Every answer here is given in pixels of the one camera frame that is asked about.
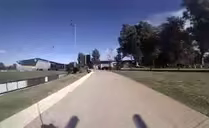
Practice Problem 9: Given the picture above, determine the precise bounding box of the robot's own part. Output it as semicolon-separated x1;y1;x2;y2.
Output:
64;115;80;128
132;113;148;128

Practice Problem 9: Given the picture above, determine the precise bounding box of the tall floodlight pole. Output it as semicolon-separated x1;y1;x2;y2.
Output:
70;19;78;68

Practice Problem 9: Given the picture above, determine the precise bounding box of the green sports field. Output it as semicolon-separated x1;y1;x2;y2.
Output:
0;70;68;85

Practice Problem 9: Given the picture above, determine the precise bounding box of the row of trees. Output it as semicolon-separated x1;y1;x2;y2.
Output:
114;0;209;70

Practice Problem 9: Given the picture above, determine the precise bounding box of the grass strip beside kerb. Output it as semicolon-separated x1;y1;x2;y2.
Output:
0;71;90;126

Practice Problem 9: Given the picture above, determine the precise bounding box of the tall dark building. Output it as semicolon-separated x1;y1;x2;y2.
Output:
77;53;92;68

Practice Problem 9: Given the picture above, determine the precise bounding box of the tan concrete path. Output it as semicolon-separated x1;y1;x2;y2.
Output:
23;69;209;128

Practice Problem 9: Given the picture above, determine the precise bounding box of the dry grass field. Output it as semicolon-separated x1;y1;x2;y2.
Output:
113;69;209;121

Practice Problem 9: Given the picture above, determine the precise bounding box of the white panel fence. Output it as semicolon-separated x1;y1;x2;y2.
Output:
0;72;68;97

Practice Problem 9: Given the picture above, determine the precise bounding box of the pale concrete kerb strip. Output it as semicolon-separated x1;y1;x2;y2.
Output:
0;70;95;128

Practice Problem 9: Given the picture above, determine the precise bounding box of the single slim tree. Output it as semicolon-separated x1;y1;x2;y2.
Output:
91;48;101;66

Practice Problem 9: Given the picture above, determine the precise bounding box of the low grey building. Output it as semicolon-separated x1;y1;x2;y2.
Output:
15;57;66;72

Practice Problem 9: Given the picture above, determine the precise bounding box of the distant low building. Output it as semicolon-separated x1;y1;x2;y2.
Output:
93;56;136;70

